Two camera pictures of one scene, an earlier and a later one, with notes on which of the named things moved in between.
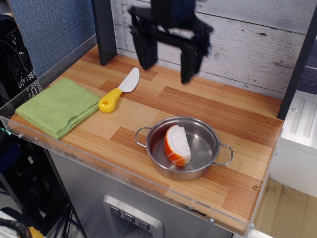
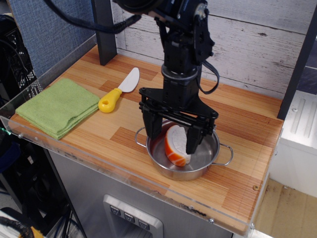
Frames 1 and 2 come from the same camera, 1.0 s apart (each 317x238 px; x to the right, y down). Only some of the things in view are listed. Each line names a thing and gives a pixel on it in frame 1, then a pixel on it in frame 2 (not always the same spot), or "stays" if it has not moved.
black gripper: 173,20 -> 179,100
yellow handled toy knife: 108,103 stays
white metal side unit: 294,164 stays
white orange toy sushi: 177,146 stays
